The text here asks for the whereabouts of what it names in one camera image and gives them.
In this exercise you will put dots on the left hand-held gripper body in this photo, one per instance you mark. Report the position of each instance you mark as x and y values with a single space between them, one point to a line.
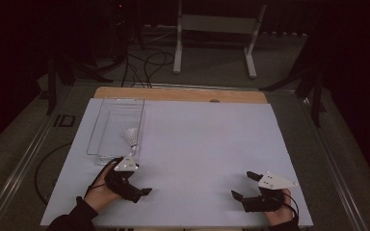
122 184

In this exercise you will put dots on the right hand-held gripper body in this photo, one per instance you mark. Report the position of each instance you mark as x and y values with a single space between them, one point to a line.
269 192

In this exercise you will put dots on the clear plastic tray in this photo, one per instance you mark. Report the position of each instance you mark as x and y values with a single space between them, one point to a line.
109 141

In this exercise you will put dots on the white feather shuttlecock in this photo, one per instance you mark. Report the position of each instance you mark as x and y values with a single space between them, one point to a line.
131 134

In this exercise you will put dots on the person's left hand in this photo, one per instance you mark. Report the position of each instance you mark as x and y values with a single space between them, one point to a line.
99 195

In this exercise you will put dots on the person's right hand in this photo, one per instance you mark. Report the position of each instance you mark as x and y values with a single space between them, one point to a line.
281 215

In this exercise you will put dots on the black tripod stand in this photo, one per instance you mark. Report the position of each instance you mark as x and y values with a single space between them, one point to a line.
314 93
53 83

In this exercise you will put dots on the wooden table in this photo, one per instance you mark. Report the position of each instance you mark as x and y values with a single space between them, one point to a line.
179 94

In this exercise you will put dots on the white metal stand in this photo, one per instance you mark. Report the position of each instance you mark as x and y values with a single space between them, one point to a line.
218 24

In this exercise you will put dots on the metal floor rail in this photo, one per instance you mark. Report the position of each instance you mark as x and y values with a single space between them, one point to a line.
19 166
337 166

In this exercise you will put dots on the black rectangular floor frame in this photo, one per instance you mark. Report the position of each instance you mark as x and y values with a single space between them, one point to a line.
65 121

